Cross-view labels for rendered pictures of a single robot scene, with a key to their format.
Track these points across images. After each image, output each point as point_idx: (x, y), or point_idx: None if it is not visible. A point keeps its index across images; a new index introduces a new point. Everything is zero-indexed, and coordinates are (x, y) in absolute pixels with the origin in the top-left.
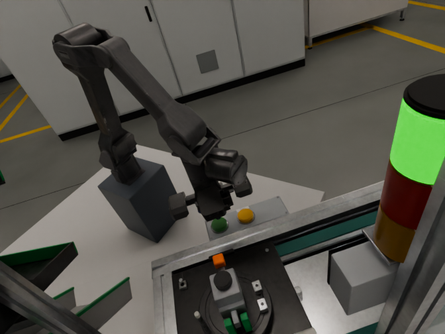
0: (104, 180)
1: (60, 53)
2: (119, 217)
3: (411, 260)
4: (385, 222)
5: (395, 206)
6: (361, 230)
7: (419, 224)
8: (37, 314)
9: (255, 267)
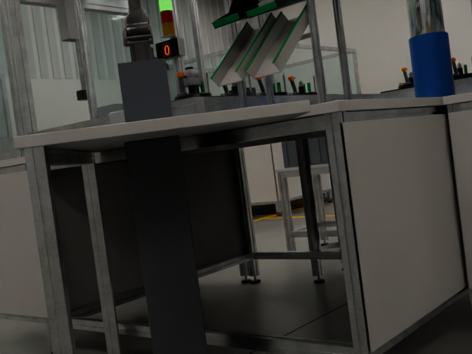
0: (156, 59)
1: None
2: (171, 104)
3: (175, 31)
4: (172, 24)
5: (172, 17)
6: (169, 34)
7: (173, 20)
8: None
9: None
